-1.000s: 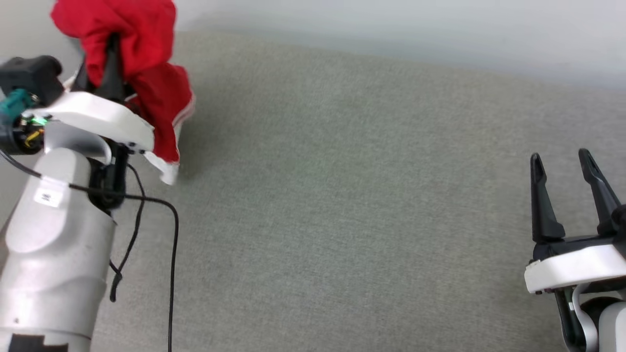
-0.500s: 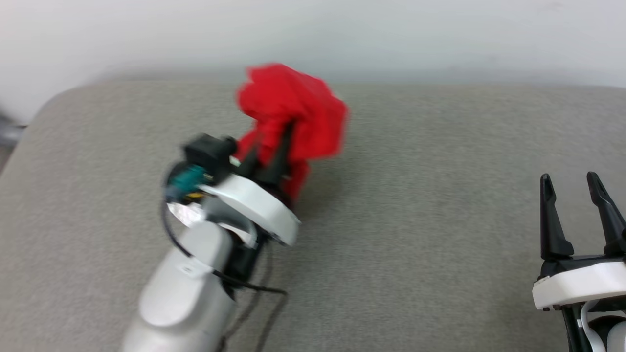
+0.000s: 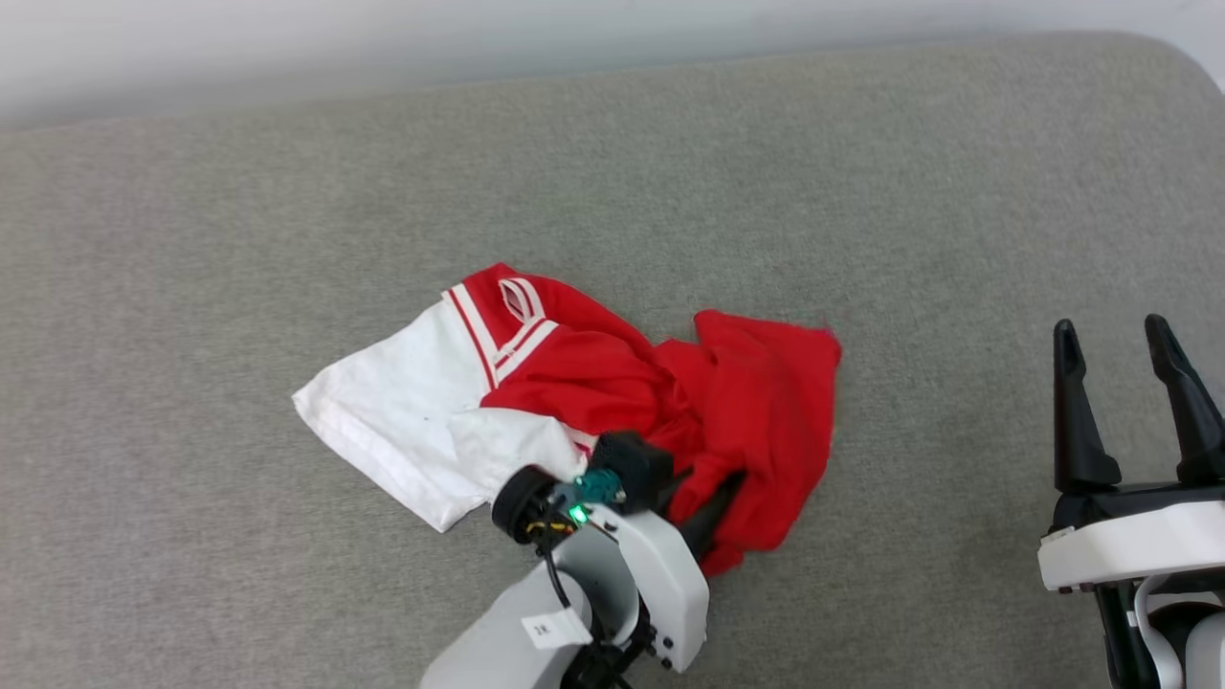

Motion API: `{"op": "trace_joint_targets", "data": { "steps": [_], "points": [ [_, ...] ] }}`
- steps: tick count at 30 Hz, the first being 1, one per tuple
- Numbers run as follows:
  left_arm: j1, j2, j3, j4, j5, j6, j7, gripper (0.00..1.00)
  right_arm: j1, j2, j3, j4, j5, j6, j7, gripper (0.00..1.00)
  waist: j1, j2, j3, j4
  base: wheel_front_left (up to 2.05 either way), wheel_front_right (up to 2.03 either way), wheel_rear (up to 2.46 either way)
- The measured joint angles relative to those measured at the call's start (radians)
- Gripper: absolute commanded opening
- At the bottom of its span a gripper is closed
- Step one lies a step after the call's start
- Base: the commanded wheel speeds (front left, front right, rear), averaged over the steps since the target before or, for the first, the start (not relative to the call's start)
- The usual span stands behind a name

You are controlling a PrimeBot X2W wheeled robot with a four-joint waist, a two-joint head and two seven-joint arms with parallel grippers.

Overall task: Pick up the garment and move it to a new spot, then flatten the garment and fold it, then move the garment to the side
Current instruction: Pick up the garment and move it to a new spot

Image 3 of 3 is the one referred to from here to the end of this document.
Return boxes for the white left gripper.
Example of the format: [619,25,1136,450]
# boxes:
[584,466,747,674]

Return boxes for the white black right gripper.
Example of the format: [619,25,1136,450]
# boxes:
[1037,313,1225,594]

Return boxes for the red and white basketball jersey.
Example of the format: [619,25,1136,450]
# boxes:
[292,263,843,578]

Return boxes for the white paper label tag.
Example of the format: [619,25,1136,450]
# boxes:
[521,607,595,653]

